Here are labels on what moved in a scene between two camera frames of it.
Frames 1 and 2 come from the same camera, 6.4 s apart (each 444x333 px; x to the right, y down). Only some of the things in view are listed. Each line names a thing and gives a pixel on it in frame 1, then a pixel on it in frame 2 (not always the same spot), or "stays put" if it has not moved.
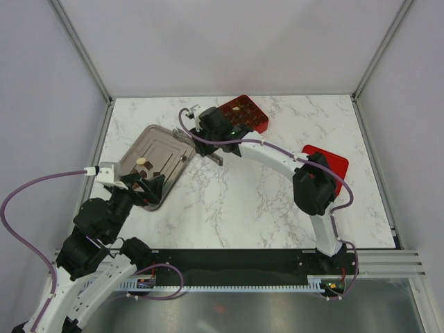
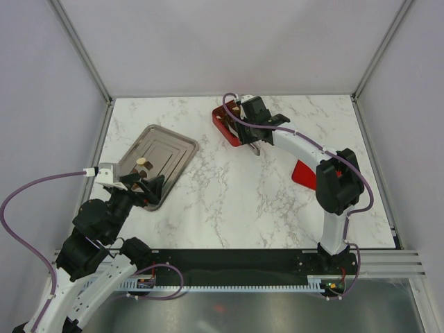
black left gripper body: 123,200 stays put
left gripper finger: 135,177 stays put
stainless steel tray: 157,151 stays put
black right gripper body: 205,148 → 245,132
